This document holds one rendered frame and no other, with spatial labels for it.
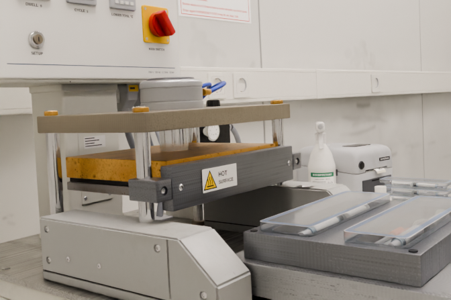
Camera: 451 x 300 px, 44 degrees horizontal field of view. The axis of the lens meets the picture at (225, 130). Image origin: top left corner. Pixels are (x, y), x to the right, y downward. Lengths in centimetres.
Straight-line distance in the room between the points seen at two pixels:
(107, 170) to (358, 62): 168
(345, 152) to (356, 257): 119
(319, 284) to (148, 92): 32
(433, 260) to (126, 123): 31
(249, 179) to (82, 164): 20
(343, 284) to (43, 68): 46
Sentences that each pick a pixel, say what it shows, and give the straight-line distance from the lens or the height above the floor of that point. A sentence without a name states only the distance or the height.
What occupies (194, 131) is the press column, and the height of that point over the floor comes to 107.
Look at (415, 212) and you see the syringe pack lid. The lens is 56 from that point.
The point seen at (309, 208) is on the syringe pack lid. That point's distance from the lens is 58.
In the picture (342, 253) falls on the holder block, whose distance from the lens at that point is 48.
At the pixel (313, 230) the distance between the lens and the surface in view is 50.
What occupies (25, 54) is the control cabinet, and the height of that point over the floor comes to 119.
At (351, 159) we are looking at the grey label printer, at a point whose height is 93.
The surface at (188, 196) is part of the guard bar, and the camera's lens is 57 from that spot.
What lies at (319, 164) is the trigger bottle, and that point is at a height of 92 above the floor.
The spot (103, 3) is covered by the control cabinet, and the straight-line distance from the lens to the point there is 81.
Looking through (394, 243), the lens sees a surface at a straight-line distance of 46.
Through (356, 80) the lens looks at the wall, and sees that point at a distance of 210.
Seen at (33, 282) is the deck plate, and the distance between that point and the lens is 66.
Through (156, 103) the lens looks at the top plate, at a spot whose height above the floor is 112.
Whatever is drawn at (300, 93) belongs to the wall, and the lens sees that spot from 179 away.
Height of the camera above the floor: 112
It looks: 3 degrees down
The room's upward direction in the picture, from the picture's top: 3 degrees counter-clockwise
